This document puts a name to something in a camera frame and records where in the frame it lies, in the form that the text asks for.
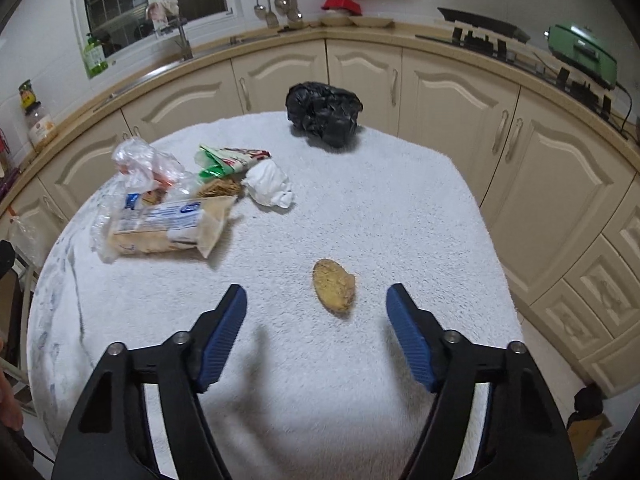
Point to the metal kitchen faucet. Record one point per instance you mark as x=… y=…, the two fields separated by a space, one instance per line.
x=180 y=40

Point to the black glass gas stove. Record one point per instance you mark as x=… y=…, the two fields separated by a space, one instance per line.
x=525 y=60

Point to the green wrapper red print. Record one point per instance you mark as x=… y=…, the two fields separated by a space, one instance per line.
x=230 y=157

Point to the hanging metal spatula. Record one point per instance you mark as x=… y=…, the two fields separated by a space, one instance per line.
x=271 y=19

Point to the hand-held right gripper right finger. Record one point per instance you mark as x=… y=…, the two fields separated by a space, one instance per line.
x=407 y=330

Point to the white crumpled tissue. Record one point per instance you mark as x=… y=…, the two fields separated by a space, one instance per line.
x=267 y=182

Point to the cream base cabinets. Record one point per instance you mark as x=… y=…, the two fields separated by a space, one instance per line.
x=540 y=170

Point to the green electric cooker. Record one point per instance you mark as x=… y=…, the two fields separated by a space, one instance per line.
x=582 y=52

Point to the cracker packet blue label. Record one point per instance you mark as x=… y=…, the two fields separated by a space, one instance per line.
x=165 y=225

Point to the cardboard box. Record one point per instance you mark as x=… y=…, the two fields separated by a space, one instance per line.
x=590 y=435

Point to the cloth on faucet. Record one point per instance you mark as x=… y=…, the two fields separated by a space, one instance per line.
x=161 y=10

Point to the black induction cooker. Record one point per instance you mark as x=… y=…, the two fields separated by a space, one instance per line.
x=482 y=22

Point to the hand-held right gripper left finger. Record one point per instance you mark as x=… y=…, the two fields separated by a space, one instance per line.
x=225 y=330

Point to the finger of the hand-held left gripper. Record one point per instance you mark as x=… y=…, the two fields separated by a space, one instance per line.
x=6 y=257

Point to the red pot lid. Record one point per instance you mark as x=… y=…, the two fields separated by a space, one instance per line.
x=342 y=4

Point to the brown potato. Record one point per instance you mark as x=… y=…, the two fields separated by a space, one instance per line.
x=334 y=287

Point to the loose brown crackers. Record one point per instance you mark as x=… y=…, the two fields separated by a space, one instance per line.
x=220 y=188

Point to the purple utensil holder red utensils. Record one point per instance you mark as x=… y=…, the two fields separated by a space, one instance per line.
x=6 y=180

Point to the glass jar beige contents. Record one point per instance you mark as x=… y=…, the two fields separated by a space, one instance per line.
x=41 y=127

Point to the crumpled black plastic bag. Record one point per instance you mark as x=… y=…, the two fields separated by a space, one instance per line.
x=325 y=112

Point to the small dark sauce bottle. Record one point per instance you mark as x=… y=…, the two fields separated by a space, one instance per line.
x=26 y=94

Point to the stainless steel sink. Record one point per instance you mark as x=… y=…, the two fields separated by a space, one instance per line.
x=150 y=73

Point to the white bowl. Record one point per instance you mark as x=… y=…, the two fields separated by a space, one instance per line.
x=334 y=19

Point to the person's left hand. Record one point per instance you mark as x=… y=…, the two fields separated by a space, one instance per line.
x=10 y=402

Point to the green dish soap bottle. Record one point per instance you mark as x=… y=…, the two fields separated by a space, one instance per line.
x=95 y=57

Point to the clear plastic bag orange contents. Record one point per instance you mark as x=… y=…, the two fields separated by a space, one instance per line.
x=145 y=162

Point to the white metal rack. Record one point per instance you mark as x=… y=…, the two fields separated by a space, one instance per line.
x=22 y=285

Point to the white towel covered round table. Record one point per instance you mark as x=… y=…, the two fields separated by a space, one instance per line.
x=350 y=210

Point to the beige shallow plate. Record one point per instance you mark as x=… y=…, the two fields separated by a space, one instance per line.
x=371 y=21

